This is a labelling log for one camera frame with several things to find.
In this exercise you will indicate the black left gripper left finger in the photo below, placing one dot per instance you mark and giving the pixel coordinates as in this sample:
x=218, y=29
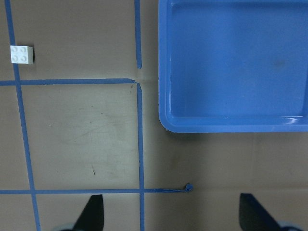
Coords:
x=92, y=216

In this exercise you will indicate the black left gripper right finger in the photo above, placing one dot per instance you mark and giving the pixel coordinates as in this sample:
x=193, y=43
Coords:
x=253, y=216

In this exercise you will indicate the white block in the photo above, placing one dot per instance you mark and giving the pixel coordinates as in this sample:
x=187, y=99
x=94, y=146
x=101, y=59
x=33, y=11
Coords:
x=21, y=54

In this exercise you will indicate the blue plastic tray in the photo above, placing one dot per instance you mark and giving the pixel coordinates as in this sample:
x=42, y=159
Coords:
x=233, y=65

